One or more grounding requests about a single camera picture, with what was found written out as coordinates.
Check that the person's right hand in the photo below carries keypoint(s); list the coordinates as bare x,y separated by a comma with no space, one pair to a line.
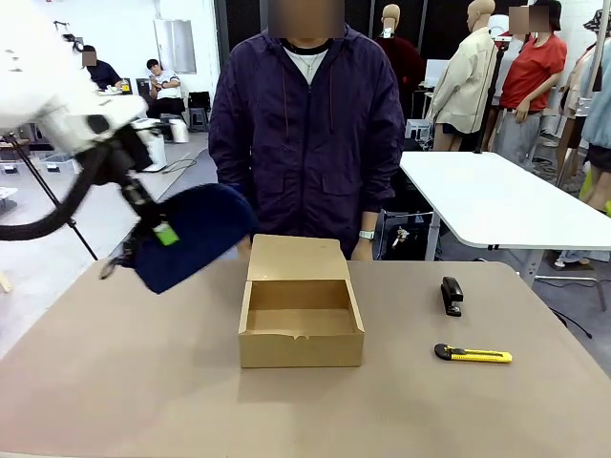
244,249

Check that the background person in dark shirt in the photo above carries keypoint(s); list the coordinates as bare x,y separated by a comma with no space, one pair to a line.
102,71

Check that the yellow black utility knife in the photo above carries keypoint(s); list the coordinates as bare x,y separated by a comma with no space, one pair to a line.
477,355

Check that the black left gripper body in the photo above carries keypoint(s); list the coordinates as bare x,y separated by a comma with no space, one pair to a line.
132,150

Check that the white wristwatch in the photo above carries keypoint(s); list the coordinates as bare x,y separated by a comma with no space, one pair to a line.
367,235

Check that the mannequin in light blue garment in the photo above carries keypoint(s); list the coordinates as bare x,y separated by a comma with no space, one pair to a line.
596,110

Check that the white air purifier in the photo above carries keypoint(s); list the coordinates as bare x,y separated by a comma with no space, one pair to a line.
156,148

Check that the navy blue zipper pouch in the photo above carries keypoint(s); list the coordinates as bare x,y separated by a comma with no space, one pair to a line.
200,229

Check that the person's left hand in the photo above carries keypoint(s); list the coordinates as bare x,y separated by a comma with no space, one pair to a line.
365,249

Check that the white rectangular wall panel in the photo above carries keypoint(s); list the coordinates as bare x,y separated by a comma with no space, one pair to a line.
176,45

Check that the person's right forearm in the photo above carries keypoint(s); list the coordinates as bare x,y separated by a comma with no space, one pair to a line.
222,167

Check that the grey plastic stool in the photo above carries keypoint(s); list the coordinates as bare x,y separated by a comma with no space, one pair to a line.
198,120

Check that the seated person in white shirt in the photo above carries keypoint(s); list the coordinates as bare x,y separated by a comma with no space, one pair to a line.
167,88

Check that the black stapler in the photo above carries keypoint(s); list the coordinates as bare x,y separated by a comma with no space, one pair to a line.
452,296

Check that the brown cardboard box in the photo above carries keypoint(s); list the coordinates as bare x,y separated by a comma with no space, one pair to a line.
296,353

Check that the black equipment cart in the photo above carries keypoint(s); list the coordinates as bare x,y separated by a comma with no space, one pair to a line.
413,238

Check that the clear storage bin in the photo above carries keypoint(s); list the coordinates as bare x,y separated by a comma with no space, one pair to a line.
59,163

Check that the mannequin in beige jacket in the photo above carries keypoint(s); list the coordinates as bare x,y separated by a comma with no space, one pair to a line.
465,81

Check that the person in purple jacket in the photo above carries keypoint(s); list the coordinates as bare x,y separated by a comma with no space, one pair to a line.
305,143

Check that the person's left forearm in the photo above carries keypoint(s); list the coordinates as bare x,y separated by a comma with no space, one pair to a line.
384,191

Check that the mannequin in dark red sweater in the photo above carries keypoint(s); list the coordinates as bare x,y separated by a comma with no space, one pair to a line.
403,62

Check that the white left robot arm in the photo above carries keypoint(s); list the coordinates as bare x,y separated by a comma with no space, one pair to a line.
43,86

